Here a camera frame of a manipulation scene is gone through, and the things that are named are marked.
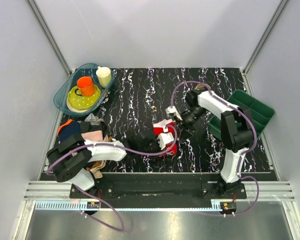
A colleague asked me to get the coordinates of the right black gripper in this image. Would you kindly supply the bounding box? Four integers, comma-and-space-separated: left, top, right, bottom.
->
173, 106, 207, 145

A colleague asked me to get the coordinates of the red underwear white trim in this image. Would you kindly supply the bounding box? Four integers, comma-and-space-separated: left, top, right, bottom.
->
152, 119, 177, 157

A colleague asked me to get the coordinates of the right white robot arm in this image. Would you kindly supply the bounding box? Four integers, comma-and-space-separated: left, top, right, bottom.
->
178, 87, 257, 199

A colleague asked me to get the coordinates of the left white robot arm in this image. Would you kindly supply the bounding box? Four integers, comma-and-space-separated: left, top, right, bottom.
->
45, 130, 168, 198

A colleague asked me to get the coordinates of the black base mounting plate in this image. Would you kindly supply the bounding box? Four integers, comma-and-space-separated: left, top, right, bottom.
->
38, 171, 278, 210

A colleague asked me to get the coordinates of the beige ceramic mug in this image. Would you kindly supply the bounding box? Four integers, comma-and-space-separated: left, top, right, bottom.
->
195, 83, 211, 91

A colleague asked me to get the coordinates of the pile of mixed clothes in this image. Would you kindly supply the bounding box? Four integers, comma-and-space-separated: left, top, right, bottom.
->
57, 112, 113, 180

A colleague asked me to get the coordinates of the yellow green dotted plate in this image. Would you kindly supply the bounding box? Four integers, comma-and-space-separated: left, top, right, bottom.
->
66, 85, 101, 113

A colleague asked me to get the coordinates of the green divided organizer tray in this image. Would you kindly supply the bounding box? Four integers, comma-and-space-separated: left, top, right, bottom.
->
207, 89, 276, 141

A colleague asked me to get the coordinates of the cream yellow cup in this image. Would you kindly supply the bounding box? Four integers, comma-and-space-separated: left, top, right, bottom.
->
96, 66, 112, 88

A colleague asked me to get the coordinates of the orange mug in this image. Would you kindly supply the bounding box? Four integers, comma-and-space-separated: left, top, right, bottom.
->
75, 76, 95, 97

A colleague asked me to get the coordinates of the teal transparent plastic basin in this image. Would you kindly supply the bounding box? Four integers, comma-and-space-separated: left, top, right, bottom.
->
53, 63, 116, 117

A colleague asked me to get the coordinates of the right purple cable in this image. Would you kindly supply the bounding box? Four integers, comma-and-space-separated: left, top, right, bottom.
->
170, 81, 260, 217

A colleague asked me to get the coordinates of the purple cable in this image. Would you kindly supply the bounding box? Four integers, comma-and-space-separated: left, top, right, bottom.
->
45, 124, 178, 232
170, 81, 260, 217

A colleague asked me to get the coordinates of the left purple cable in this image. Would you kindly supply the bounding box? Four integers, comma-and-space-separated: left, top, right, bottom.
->
45, 124, 178, 232

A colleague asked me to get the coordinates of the aluminium rail frame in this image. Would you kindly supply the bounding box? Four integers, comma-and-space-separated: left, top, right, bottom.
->
24, 181, 295, 212

